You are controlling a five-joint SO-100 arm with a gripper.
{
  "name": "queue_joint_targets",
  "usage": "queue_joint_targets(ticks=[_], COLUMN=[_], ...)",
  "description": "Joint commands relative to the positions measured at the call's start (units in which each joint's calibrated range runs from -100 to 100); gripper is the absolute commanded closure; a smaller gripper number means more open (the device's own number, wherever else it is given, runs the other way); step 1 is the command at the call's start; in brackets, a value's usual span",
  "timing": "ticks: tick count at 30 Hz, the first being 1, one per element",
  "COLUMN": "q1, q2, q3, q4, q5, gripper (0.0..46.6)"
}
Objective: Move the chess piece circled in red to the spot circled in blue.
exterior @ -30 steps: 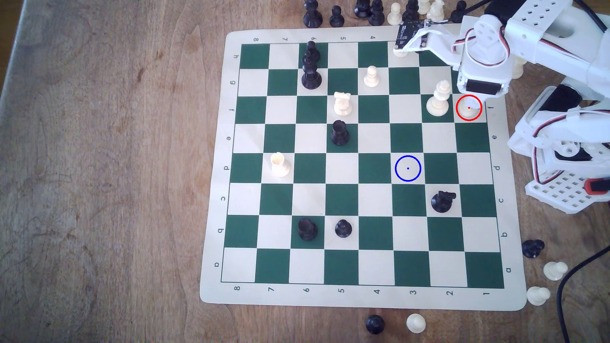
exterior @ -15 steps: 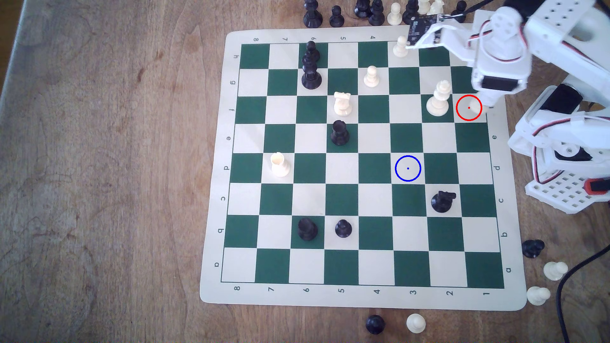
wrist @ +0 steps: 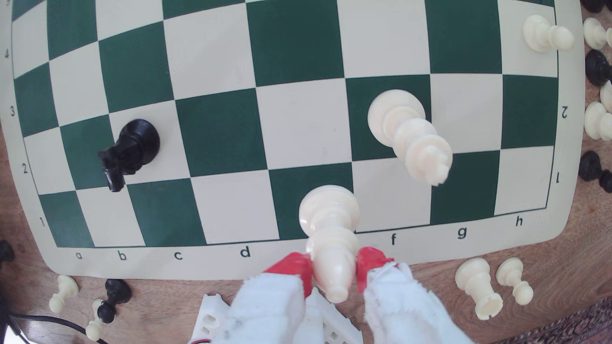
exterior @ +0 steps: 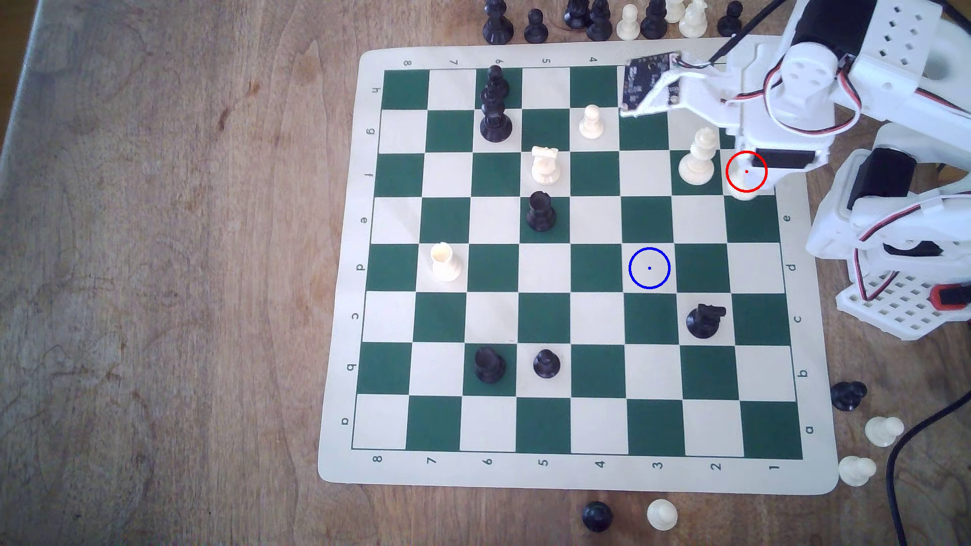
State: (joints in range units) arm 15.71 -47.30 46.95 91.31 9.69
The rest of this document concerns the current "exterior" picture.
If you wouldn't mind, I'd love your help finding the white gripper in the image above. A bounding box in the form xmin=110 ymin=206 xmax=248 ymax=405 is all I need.
xmin=730 ymin=41 xmax=837 ymax=170

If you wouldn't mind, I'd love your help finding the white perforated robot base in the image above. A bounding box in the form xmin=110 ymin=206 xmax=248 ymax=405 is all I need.
xmin=834 ymin=258 xmax=971 ymax=341

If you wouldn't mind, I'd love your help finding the white chess bishop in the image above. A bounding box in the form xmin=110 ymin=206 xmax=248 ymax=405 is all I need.
xmin=678 ymin=127 xmax=719 ymax=187

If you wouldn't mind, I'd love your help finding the black chess knight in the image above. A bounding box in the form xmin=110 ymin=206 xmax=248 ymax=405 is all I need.
xmin=686 ymin=303 xmax=727 ymax=339
xmin=830 ymin=381 xmax=868 ymax=413

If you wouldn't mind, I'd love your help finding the white chess knight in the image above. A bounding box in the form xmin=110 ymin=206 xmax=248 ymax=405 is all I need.
xmin=531 ymin=146 xmax=562 ymax=185

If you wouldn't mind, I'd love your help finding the green white chess mat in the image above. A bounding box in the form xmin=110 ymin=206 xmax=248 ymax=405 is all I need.
xmin=317 ymin=47 xmax=840 ymax=495

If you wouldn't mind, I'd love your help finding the black chess bishop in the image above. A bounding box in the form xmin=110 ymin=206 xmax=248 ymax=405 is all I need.
xmin=483 ymin=64 xmax=511 ymax=103

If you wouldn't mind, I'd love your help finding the black chess queen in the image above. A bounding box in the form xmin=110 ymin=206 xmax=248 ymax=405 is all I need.
xmin=479 ymin=95 xmax=514 ymax=144

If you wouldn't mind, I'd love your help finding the white chess rook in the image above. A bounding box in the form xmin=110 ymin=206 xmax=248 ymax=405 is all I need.
xmin=429 ymin=243 xmax=463 ymax=283

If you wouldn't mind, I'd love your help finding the black pawn lower left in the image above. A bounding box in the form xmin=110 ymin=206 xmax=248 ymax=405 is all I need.
xmin=475 ymin=347 xmax=507 ymax=383

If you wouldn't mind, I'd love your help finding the red white black servo wire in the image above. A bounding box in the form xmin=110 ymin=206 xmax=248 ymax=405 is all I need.
xmin=853 ymin=193 xmax=971 ymax=304
xmin=765 ymin=53 xmax=863 ymax=139

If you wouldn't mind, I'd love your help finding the thin black camera cable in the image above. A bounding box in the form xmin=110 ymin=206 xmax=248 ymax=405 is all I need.
xmin=708 ymin=0 xmax=787 ymax=66

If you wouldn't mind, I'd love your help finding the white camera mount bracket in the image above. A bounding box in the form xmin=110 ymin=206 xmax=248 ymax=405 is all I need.
xmin=621 ymin=64 xmax=743 ymax=127

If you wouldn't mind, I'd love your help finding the camera circuit board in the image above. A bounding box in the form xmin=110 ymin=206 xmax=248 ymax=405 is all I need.
xmin=621 ymin=52 xmax=681 ymax=116

